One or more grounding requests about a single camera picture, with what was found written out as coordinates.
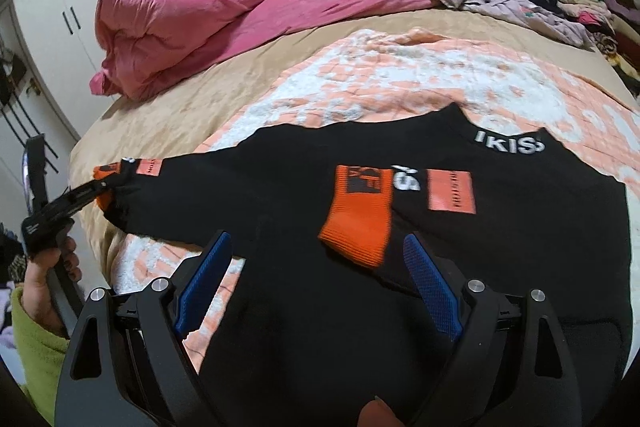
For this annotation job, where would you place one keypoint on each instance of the beige bed sheet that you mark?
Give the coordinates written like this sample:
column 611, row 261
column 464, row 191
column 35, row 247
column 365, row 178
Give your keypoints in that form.
column 225, row 82

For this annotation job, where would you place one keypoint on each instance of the person's right hand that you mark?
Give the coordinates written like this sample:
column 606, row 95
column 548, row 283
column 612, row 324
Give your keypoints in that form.
column 379, row 414

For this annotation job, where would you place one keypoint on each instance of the person's left hand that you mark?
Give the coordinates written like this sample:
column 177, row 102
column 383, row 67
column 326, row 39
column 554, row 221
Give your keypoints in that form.
column 40, row 292

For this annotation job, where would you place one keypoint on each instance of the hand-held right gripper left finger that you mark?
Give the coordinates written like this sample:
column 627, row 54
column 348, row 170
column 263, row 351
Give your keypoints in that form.
column 205, row 277

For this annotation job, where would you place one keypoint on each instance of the stack of folded clothes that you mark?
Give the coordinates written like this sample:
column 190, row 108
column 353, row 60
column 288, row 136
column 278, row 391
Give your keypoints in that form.
column 600, row 7

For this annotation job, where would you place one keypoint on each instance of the dark hanging clothes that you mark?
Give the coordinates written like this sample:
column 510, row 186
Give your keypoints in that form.
column 11, row 74

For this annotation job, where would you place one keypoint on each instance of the peach and white patterned blanket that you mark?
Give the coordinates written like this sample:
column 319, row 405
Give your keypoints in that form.
column 400, row 72

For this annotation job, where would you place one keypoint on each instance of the lilac printed garment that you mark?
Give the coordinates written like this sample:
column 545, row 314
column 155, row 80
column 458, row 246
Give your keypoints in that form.
column 500, row 4

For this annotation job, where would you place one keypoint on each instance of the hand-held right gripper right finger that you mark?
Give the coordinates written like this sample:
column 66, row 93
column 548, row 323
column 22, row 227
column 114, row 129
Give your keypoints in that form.
column 435, row 289

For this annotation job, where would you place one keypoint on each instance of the black metal rack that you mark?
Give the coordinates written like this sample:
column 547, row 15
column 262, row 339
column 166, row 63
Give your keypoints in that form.
column 27, row 142

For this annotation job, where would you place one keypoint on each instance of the black sweater with orange patches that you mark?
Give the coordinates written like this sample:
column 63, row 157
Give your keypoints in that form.
column 300, row 187

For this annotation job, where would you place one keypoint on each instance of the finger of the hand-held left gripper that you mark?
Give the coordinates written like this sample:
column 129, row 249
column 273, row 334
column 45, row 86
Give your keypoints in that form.
column 87, row 194

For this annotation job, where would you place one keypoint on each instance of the pink quilt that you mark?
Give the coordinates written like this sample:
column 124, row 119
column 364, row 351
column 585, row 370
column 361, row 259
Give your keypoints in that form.
column 200, row 22

